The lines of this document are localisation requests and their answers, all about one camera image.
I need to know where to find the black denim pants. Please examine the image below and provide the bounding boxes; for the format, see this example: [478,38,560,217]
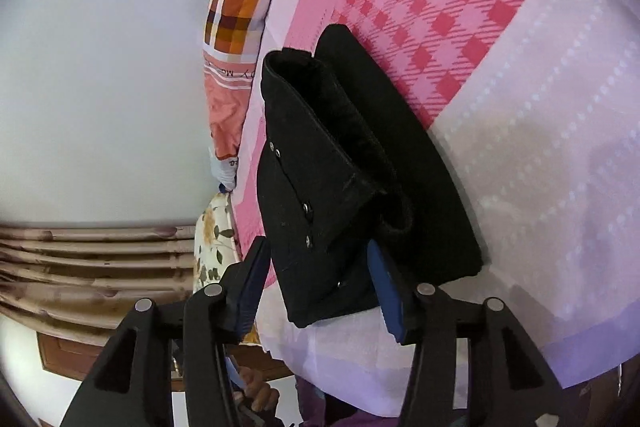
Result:
[256,24,483,329]

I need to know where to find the person's left hand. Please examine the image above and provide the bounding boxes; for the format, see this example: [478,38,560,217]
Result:
[233,366,280,413]

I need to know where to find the beige brown curtain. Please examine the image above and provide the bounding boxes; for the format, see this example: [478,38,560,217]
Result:
[0,225,195,346]

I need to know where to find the white floral pillow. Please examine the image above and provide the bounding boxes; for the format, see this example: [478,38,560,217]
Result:
[193,193,241,291]

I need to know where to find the pink checked bed sheet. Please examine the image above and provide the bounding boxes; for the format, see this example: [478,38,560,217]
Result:
[262,0,639,411]

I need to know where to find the salmon orange plaid pillow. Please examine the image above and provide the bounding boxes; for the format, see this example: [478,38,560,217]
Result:
[203,0,271,192]

